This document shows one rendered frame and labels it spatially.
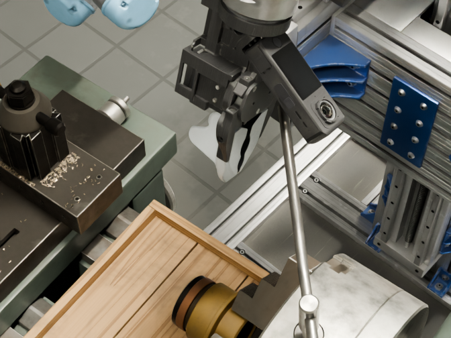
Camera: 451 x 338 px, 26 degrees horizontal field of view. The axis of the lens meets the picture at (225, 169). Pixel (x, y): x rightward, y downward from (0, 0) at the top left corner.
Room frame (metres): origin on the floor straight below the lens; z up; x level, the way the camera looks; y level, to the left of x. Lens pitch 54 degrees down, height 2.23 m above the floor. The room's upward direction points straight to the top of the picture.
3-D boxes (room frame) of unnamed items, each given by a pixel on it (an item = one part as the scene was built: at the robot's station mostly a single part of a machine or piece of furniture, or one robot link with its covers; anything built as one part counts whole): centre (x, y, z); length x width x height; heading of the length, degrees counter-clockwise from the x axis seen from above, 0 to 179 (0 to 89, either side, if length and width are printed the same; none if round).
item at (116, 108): (1.05, 0.18, 0.95); 0.07 x 0.04 x 0.04; 143
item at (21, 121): (0.90, 0.29, 1.14); 0.08 x 0.08 x 0.03
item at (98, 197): (0.88, 0.27, 1.00); 0.20 x 0.10 x 0.05; 53
